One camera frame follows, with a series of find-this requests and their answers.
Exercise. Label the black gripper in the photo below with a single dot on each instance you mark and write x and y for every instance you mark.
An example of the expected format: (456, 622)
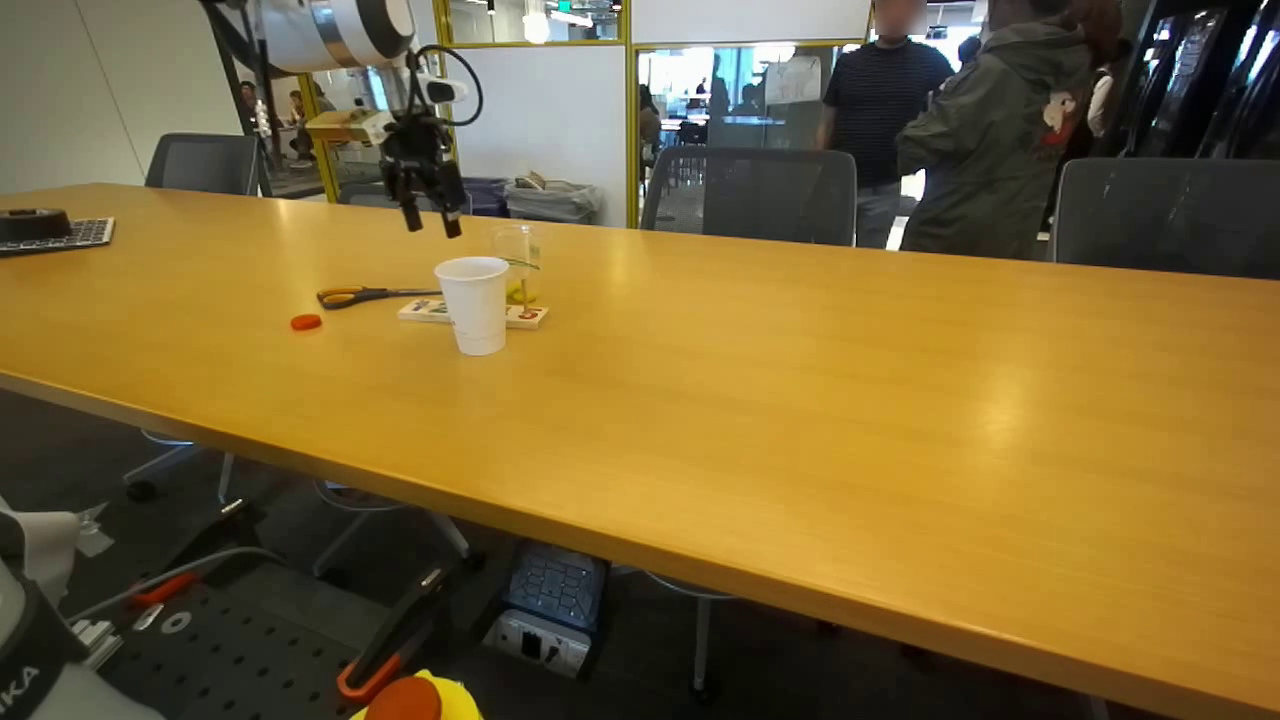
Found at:
(418, 145)

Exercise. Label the orange plastic disc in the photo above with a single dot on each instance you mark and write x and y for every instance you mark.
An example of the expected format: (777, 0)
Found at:
(307, 320)

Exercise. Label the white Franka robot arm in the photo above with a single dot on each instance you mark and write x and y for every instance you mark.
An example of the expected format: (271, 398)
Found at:
(335, 30)

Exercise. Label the dark blue storage bin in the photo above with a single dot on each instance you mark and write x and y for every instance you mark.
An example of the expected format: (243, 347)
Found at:
(481, 199)

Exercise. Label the clear plastic cup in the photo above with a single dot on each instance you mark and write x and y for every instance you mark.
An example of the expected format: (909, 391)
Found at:
(526, 273)

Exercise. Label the white paper cup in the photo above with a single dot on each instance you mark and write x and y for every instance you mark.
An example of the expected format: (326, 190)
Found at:
(477, 315)

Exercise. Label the grey storage bin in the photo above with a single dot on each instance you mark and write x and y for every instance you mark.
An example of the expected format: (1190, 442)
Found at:
(554, 201)

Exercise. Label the yellow framed glass partition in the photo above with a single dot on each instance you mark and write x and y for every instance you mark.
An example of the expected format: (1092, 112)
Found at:
(535, 123)

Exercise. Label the grey mesh chair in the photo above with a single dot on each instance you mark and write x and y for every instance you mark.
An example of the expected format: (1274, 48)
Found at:
(761, 194)
(200, 165)
(1174, 215)

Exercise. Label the grey laptop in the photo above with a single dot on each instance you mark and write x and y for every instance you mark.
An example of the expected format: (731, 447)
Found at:
(85, 238)

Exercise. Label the flat black device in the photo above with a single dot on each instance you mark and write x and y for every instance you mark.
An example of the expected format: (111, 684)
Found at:
(35, 226)

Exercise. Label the grey blue box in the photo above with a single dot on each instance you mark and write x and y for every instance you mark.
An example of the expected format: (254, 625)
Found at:
(562, 585)

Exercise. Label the man in black t-shirt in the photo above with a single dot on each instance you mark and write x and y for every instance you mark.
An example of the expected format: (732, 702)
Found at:
(883, 112)

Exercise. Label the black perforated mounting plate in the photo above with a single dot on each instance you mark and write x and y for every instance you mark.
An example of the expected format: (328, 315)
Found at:
(254, 652)

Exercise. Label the woman in olive jacket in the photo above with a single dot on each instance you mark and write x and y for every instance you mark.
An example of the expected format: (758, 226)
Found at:
(1002, 145)

